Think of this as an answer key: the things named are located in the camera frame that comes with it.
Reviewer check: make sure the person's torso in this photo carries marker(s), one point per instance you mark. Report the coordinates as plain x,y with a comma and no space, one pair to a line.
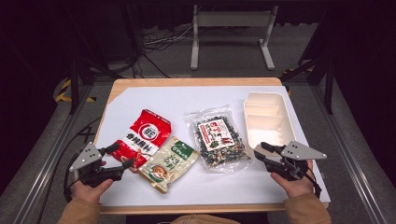
205,220

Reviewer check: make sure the white table sheet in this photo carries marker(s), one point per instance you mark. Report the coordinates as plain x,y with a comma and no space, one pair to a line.
193,99

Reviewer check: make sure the yellow and black floor tape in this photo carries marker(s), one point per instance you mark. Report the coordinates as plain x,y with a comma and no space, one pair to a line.
62,91

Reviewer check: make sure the person's left hand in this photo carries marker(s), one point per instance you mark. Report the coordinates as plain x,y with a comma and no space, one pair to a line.
90,193

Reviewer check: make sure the aluminium rail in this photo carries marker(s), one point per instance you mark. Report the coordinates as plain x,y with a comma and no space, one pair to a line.
348,149
49,161

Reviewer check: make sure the person's right hand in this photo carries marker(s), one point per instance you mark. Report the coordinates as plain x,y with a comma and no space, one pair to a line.
294,186

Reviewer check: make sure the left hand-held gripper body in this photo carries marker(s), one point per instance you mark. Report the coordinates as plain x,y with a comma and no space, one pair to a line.
85,157

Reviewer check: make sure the white metal stand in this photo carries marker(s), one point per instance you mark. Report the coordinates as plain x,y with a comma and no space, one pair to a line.
230,18

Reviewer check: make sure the white divided plastic tray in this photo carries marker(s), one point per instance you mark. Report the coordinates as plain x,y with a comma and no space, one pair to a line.
267,121

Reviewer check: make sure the clear packet of dark seaweed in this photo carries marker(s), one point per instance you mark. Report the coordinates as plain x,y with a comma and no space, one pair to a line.
218,140

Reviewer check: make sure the beige and green snack packet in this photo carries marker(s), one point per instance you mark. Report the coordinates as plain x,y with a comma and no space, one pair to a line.
168,163

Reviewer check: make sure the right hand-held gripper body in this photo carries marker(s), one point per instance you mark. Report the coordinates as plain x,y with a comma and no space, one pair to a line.
299,155

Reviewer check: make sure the black metal stand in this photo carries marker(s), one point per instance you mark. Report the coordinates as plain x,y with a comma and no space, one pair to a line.
328,81
74,84

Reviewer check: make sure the red and white snack packet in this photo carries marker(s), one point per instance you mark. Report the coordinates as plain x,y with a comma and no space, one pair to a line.
146,132

